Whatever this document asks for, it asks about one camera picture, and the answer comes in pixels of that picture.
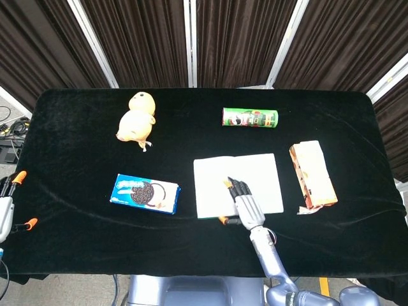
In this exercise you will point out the yellow plush duck toy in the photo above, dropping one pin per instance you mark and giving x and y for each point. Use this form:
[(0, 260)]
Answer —
[(137, 122)]

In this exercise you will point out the orange white snack box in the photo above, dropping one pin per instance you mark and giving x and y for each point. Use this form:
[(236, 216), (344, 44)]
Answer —
[(312, 177)]

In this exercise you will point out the blue Oreo cookie box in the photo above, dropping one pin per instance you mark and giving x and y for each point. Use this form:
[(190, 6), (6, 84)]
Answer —
[(145, 193)]

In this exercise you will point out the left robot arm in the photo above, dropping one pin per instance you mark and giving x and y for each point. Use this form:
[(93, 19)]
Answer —
[(1, 255)]

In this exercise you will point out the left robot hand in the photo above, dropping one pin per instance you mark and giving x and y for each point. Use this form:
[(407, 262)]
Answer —
[(6, 210)]

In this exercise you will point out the brown curtain screen panels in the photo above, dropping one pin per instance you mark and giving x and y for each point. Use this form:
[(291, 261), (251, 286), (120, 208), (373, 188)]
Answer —
[(223, 41)]

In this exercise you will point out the yellow floor tape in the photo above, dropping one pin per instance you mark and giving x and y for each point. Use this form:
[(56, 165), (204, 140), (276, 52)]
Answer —
[(324, 285)]

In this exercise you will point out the black velvet tablecloth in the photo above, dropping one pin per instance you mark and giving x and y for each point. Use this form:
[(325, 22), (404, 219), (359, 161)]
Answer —
[(95, 236)]

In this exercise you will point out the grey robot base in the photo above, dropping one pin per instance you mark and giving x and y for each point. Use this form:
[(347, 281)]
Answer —
[(197, 290)]

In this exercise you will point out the white book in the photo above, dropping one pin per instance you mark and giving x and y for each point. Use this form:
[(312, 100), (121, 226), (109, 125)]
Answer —
[(237, 188)]

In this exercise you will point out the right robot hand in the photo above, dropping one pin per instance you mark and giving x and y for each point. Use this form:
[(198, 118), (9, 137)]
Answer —
[(247, 204)]

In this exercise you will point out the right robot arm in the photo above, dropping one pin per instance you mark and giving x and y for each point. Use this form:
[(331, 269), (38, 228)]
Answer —
[(287, 274)]

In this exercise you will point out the green chips can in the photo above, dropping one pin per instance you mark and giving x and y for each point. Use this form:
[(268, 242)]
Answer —
[(250, 117)]

